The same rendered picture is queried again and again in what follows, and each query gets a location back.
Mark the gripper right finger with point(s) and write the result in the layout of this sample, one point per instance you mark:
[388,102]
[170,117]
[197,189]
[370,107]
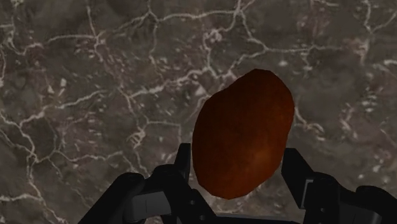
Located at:
[322,192]

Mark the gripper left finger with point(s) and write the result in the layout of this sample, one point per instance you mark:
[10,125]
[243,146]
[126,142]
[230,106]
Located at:
[161,186]

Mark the reddish brown potato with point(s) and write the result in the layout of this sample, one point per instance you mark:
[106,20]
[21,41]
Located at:
[243,133]

